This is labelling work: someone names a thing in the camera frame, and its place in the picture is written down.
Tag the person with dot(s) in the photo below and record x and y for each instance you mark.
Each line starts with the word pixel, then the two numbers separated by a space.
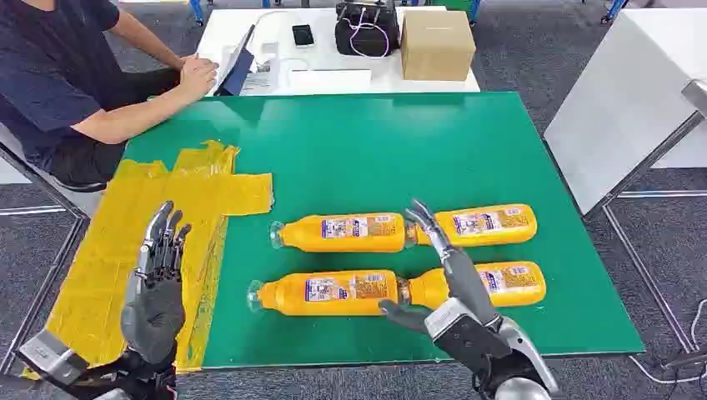
pixel 44 66

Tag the grey bench seat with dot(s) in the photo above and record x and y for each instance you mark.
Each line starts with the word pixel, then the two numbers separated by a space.
pixel 83 204

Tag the printed paper sheet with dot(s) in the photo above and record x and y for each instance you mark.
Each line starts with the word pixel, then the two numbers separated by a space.
pixel 257 83

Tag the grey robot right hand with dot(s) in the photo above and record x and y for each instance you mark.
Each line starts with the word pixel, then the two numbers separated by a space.
pixel 466 281

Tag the white side table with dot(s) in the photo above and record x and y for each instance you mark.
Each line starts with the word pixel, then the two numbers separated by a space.
pixel 618 110

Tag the yellow taped sheet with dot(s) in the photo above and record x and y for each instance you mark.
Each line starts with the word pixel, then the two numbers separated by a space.
pixel 99 248

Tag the green table mat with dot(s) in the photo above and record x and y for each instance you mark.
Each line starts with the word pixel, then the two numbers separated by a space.
pixel 386 154

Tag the flat white box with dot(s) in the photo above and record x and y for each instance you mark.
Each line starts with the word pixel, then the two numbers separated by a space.
pixel 331 82

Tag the cardboard box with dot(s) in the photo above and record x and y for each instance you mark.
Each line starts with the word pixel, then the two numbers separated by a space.
pixel 436 50

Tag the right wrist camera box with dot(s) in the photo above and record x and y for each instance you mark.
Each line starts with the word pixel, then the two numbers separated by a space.
pixel 469 342

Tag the tablet in dark case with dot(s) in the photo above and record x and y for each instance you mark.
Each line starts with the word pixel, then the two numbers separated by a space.
pixel 240 74

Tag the person's right hand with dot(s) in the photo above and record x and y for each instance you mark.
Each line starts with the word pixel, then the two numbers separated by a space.
pixel 199 83

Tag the blue metal leg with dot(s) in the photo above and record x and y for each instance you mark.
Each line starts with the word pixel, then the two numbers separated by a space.
pixel 196 11
pixel 614 10
pixel 475 11

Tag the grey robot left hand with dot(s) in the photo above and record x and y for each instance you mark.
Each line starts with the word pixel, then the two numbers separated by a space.
pixel 154 314

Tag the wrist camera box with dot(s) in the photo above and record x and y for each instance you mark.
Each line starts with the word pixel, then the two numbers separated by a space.
pixel 469 342
pixel 52 359

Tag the orange drink bottle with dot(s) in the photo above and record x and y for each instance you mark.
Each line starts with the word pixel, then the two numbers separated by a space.
pixel 309 234
pixel 519 226
pixel 519 287
pixel 287 295

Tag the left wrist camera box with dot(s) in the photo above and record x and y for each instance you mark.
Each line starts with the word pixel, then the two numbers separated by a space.
pixel 52 359

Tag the grey metal table frame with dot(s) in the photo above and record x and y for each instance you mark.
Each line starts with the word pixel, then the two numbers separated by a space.
pixel 695 96

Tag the black bag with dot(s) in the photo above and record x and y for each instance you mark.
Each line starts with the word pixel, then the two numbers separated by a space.
pixel 393 33

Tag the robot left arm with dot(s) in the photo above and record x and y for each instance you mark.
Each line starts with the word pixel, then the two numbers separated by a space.
pixel 138 381

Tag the black phone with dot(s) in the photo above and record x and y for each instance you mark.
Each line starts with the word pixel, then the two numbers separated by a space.
pixel 302 35

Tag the person's left hand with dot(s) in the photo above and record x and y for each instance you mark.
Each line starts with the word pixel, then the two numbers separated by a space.
pixel 196 60

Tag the grey metal floor frame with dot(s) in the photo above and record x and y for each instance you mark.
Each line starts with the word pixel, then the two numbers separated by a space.
pixel 42 298

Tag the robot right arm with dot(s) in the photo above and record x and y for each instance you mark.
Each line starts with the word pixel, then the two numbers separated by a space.
pixel 524 345

